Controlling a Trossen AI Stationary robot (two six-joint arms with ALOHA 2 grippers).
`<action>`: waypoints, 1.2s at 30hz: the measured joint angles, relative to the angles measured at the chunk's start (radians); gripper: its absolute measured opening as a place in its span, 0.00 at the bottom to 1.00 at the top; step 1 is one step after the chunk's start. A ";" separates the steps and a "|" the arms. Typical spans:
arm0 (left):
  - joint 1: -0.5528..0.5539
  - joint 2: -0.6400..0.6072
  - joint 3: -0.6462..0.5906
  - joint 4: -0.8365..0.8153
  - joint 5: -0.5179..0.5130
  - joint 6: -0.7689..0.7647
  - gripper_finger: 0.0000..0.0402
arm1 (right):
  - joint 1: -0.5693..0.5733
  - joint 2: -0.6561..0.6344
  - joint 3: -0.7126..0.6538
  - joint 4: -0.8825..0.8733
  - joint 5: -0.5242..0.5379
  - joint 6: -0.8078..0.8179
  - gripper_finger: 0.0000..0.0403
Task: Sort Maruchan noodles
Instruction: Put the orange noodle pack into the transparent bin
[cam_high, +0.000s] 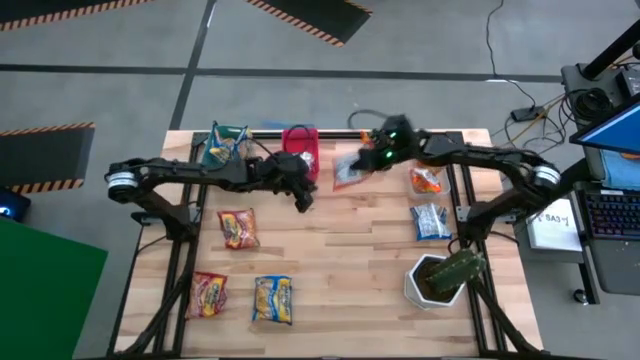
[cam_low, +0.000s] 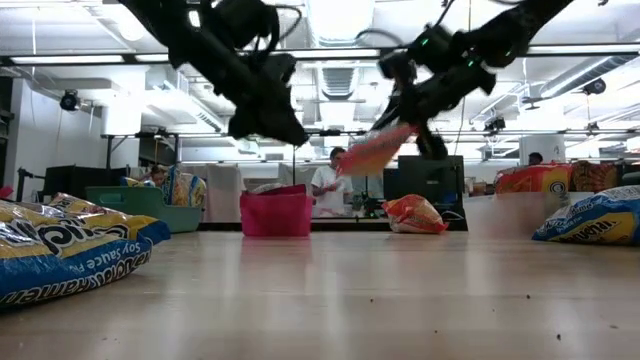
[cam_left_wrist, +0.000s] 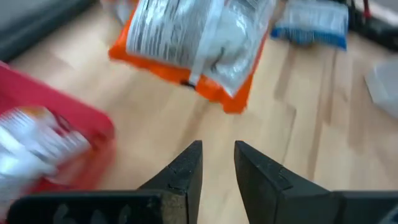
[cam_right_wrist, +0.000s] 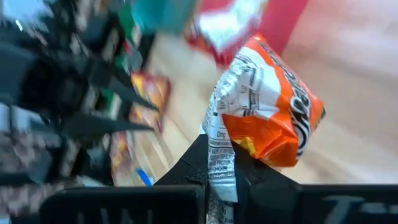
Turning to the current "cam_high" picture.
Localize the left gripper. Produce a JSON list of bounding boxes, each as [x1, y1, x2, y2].
[[257, 151, 319, 215]]

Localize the silver snack packet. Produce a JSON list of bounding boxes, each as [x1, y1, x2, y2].
[[331, 152, 374, 193]]

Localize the red plastic bin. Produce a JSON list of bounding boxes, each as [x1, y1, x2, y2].
[[281, 127, 321, 184]]

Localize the blue flat item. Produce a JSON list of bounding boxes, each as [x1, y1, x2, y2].
[[262, 121, 316, 131]]

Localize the clear plastic bin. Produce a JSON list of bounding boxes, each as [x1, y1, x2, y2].
[[407, 167, 452, 200]]

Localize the teal plastic bin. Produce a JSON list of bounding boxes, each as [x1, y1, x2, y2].
[[199, 124, 251, 169]]

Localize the green cactus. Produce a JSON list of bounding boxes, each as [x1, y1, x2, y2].
[[424, 248, 487, 296]]

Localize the white plant pot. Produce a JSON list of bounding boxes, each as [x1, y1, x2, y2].
[[403, 253, 469, 311]]

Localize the black hazard-striped floor mat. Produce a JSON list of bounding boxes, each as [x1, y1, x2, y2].
[[244, 0, 374, 49], [0, 122, 96, 195], [0, 0, 156, 32]]

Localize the black power adapter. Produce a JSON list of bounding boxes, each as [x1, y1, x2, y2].
[[509, 105, 547, 124]]

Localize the white labelled paper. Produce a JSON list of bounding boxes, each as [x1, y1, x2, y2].
[[524, 198, 584, 253]]

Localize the black keyboard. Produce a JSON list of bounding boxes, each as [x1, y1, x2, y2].
[[582, 189, 640, 241]]

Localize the light blue cloth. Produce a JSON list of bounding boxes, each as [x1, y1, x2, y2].
[[599, 149, 640, 191]]

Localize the black pole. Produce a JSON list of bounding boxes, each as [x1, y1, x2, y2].
[[579, 19, 640, 81]]

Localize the green board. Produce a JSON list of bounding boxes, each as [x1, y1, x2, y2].
[[0, 217, 110, 360]]

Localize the black device blue light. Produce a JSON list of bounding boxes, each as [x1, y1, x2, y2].
[[0, 187, 32, 224]]

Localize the black metal table frame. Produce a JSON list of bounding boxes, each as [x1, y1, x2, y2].
[[107, 128, 541, 360]]

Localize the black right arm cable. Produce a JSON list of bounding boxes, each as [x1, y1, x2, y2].
[[347, 108, 396, 132]]

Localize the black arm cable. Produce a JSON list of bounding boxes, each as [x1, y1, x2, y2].
[[247, 123, 315, 162], [347, 108, 396, 132]]

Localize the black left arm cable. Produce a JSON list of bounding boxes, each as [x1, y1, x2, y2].
[[247, 123, 315, 162]]

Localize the thin black floor cable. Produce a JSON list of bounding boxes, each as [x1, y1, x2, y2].
[[485, 0, 539, 109]]

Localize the yellow cable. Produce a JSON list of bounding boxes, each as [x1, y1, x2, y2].
[[514, 92, 569, 146]]

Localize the coiled black cable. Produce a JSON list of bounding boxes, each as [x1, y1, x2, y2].
[[569, 87, 614, 119]]

